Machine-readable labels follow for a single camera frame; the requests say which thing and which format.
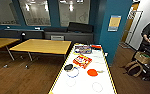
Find low white wall outlet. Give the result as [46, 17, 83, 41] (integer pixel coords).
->
[104, 51, 109, 58]

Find long wooden table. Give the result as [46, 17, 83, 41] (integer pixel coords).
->
[0, 37, 21, 62]

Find small grey rectangular panel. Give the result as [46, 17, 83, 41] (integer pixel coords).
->
[50, 34, 65, 42]

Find yellow wall poster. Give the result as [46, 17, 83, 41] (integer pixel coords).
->
[107, 14, 122, 33]

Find grey tabletop box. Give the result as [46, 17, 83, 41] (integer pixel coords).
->
[74, 44, 93, 56]

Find brown backpack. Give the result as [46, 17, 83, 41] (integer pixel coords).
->
[123, 61, 144, 79]

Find wooden table metal legs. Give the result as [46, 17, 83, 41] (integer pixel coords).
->
[9, 38, 73, 70]

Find brown wooden door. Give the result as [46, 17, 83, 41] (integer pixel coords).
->
[120, 3, 140, 45]

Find dark glass wall window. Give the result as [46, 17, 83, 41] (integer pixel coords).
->
[58, 0, 91, 28]
[0, 0, 21, 27]
[18, 0, 52, 27]

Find black ping pong paddle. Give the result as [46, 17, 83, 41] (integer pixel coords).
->
[64, 64, 74, 72]

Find dark high-back sofa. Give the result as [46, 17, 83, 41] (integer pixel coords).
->
[44, 21, 95, 44]

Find long dark bench sofa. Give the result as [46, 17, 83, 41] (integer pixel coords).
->
[0, 28, 46, 42]

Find air hockey table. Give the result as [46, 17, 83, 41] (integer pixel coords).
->
[49, 42, 119, 94]

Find tan open basket box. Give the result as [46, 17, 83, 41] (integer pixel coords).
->
[134, 51, 150, 66]

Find red flat object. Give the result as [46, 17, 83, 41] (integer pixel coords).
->
[90, 44, 102, 51]

